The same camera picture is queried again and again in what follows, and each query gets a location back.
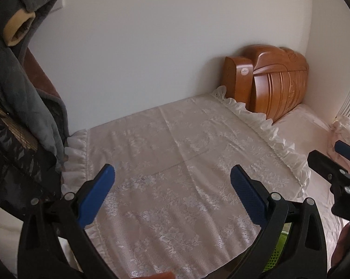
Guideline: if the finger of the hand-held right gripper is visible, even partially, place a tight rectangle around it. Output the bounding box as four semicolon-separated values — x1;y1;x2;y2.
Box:
307;150;350;185
334;140;350;164

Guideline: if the wooden headboard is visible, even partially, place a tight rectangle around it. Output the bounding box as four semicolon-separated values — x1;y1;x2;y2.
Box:
221;44;309;122

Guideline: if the pink floral quilt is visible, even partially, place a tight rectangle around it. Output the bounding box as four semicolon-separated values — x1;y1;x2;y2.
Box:
327;115;350;178

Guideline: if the white wall switch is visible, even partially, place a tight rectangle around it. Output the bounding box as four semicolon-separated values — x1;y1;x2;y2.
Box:
50;0;66;14

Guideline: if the grey fleece garment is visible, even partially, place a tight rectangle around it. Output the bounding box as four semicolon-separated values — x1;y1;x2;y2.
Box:
0;0;68;173

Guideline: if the white lace ruffled cloth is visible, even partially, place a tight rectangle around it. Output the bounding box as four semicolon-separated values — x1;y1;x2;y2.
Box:
60;86;312;279

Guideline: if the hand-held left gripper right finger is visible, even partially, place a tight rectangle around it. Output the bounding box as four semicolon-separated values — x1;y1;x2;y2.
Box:
230;164;328;279

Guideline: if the brown cloth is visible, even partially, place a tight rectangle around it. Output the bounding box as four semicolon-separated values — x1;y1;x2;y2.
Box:
19;46;67;154

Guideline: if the green mesh basket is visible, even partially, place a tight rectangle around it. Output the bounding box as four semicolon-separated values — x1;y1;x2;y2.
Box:
262;222;294;274

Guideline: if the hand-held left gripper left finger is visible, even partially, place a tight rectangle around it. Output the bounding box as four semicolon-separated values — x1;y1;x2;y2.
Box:
17;163;115;279

